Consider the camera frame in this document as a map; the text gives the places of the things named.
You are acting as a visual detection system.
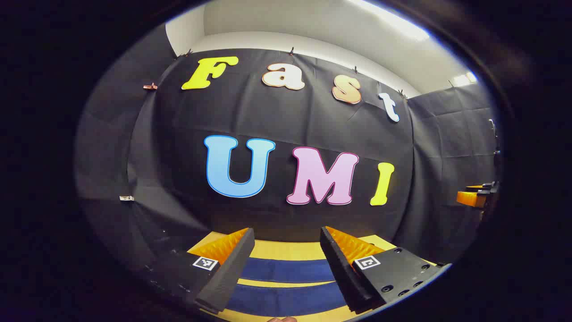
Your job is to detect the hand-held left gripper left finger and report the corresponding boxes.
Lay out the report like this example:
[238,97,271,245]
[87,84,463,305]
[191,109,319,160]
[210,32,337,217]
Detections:
[143,227,256,314]

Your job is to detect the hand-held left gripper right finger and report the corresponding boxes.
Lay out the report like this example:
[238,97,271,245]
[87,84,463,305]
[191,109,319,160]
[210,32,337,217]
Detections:
[319,226,448,314]

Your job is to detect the blue jeans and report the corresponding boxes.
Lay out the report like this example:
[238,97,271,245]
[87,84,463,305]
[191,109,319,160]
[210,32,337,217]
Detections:
[225,257,354,318]

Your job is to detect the dark metal stand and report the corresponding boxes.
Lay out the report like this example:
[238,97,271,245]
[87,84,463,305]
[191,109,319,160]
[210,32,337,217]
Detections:
[488,118,500,156]

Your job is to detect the black backdrop cloth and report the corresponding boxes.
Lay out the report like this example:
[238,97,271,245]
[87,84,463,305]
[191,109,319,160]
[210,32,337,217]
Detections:
[74,25,500,280]

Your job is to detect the ceiling light strip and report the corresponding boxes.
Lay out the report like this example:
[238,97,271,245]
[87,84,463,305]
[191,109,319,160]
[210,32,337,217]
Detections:
[349,0,432,42]

